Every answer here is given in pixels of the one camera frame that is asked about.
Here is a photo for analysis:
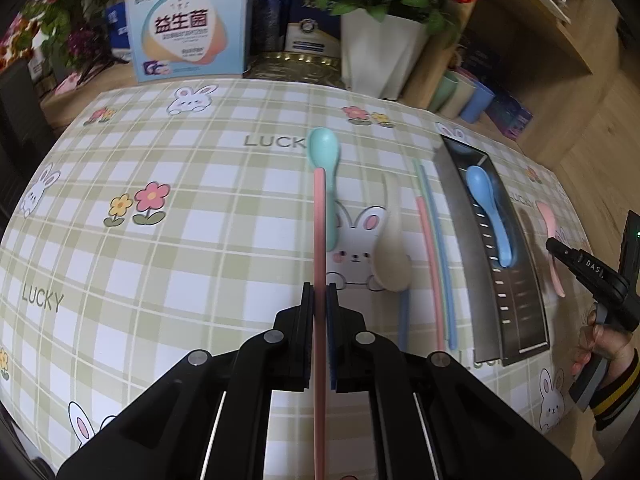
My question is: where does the blue chopstick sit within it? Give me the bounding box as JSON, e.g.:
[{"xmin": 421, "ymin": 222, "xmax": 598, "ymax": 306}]
[
  {"xmin": 398, "ymin": 288, "xmax": 410, "ymax": 352},
  {"xmin": 418, "ymin": 162, "xmax": 458, "ymax": 351}
]

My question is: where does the beige spoon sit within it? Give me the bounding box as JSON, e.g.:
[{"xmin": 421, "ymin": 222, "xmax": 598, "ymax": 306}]
[{"xmin": 372, "ymin": 174, "xmax": 411, "ymax": 292}]

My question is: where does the pink spoon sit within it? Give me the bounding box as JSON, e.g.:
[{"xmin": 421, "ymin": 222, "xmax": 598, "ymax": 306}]
[{"xmin": 536, "ymin": 200, "xmax": 565, "ymax": 298}]

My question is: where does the pink chopstick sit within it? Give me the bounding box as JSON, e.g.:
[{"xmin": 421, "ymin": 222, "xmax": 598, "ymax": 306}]
[
  {"xmin": 416, "ymin": 196, "xmax": 445, "ymax": 351},
  {"xmin": 312, "ymin": 168, "xmax": 326, "ymax": 479}
]

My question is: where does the blue spoon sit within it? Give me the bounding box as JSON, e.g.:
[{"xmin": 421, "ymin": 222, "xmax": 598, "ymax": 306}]
[{"xmin": 465, "ymin": 165, "xmax": 513, "ymax": 268}]

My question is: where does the teal green spoon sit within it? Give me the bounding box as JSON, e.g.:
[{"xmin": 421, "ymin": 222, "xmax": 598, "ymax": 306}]
[{"xmin": 307, "ymin": 127, "xmax": 341, "ymax": 252}]

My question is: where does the green chopstick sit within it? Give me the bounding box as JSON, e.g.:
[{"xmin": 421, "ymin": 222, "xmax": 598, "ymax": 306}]
[{"xmin": 413, "ymin": 159, "xmax": 457, "ymax": 350}]

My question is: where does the right forearm dark sleeve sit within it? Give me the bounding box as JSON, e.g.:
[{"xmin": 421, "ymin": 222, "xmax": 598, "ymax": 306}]
[{"xmin": 590, "ymin": 351, "xmax": 639, "ymax": 460}]

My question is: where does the right hand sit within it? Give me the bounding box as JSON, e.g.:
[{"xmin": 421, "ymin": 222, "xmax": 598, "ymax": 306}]
[{"xmin": 570, "ymin": 310, "xmax": 636, "ymax": 388}]

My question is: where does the stainless steel utensil tray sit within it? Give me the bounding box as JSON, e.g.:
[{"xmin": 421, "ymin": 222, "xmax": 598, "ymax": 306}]
[{"xmin": 434, "ymin": 136, "xmax": 550, "ymax": 366}]

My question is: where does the checkered bunny tablecloth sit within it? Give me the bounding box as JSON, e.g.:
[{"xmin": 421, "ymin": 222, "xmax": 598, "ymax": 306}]
[{"xmin": 1, "ymin": 80, "xmax": 589, "ymax": 467}]

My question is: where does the purple small box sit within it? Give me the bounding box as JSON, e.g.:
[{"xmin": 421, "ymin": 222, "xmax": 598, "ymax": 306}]
[{"xmin": 486, "ymin": 93, "xmax": 533, "ymax": 141}]

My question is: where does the blue cup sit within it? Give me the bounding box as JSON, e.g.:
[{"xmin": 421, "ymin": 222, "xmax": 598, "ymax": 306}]
[{"xmin": 459, "ymin": 80, "xmax": 495, "ymax": 124}]

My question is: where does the beige cup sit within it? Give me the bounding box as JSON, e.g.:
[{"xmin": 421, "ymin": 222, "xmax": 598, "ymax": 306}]
[{"xmin": 439, "ymin": 72, "xmax": 476, "ymax": 119}]

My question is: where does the green cup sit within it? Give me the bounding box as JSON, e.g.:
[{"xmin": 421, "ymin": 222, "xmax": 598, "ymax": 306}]
[{"xmin": 427, "ymin": 70, "xmax": 458, "ymax": 113}]

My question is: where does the wooden shelf unit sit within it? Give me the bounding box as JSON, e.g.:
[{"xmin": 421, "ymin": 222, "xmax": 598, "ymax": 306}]
[{"xmin": 399, "ymin": 0, "xmax": 640, "ymax": 172}]

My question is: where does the gold embossed tin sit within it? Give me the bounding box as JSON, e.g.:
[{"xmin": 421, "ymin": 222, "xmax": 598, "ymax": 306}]
[{"xmin": 244, "ymin": 52, "xmax": 345, "ymax": 89}]

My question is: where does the white flower pot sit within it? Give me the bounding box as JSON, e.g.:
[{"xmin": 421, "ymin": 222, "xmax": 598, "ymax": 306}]
[{"xmin": 341, "ymin": 9, "xmax": 428, "ymax": 101}]

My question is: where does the blue probiotic box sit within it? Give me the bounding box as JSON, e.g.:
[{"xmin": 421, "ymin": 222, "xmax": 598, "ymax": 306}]
[{"xmin": 125, "ymin": 0, "xmax": 252, "ymax": 82}]

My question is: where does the dark blue white-label box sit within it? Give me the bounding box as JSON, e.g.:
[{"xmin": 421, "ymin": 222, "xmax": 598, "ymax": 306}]
[{"xmin": 250, "ymin": 0, "xmax": 341, "ymax": 58}]

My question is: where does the pink flower bouquet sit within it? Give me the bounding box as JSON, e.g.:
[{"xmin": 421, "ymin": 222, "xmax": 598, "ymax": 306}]
[{"xmin": 1, "ymin": 0, "xmax": 118, "ymax": 81}]

